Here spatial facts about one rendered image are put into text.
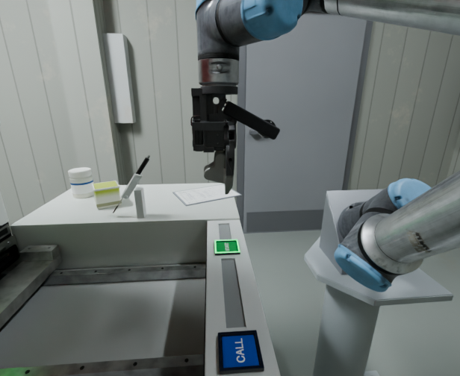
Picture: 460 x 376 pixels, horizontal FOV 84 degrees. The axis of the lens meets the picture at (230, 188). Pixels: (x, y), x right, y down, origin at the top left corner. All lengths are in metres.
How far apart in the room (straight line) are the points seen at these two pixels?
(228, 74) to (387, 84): 2.51
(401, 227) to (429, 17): 0.28
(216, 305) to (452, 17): 0.50
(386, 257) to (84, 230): 0.73
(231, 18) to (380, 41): 2.50
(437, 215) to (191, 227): 0.56
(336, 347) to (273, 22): 0.91
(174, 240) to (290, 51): 2.02
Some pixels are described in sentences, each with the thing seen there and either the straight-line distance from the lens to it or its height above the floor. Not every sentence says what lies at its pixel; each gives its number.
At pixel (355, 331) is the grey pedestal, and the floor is 0.63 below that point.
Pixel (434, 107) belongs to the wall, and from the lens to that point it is 3.24.
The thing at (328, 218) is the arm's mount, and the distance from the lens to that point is 0.85.
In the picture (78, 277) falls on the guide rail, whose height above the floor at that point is 0.84.
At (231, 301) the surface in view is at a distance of 0.48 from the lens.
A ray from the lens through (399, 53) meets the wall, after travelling 2.98.
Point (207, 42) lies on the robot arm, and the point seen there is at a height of 1.37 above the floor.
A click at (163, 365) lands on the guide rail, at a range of 0.54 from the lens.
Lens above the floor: 1.28
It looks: 18 degrees down
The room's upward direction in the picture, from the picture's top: straight up
